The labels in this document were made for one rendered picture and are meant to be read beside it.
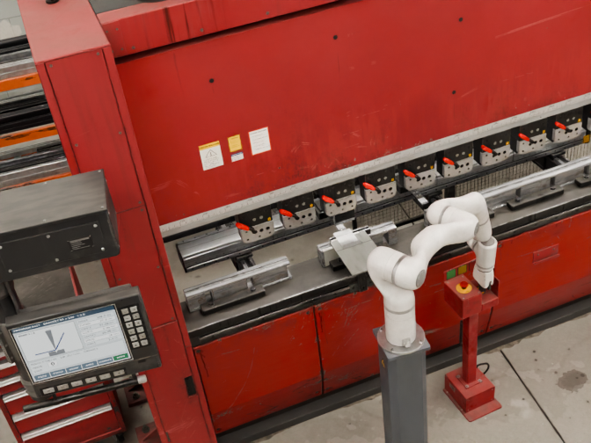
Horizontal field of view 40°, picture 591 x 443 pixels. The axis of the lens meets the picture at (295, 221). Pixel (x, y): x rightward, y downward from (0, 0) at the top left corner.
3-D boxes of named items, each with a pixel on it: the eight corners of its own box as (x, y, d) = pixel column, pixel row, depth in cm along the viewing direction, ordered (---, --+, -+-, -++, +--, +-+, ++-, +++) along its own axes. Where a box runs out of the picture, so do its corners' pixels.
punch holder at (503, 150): (482, 168, 383) (483, 138, 374) (472, 159, 390) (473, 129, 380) (509, 158, 387) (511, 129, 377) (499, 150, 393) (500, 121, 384)
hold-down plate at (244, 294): (203, 316, 365) (202, 311, 364) (200, 308, 370) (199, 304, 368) (266, 295, 372) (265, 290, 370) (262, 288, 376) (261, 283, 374)
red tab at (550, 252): (534, 265, 416) (535, 254, 412) (532, 263, 418) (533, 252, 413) (559, 256, 419) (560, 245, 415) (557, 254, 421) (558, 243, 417)
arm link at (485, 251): (470, 257, 369) (483, 271, 363) (472, 237, 359) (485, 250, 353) (486, 250, 371) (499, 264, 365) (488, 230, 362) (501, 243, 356)
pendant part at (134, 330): (37, 399, 287) (3, 327, 265) (38, 375, 296) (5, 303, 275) (162, 367, 292) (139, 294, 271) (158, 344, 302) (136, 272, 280)
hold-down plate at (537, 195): (512, 211, 401) (512, 206, 399) (506, 206, 405) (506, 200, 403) (564, 193, 408) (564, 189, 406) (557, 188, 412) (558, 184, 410)
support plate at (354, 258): (353, 276, 358) (353, 274, 358) (330, 243, 378) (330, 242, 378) (390, 264, 362) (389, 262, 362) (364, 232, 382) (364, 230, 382)
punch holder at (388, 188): (367, 205, 370) (364, 175, 360) (359, 195, 377) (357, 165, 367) (397, 195, 373) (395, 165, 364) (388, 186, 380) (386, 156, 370)
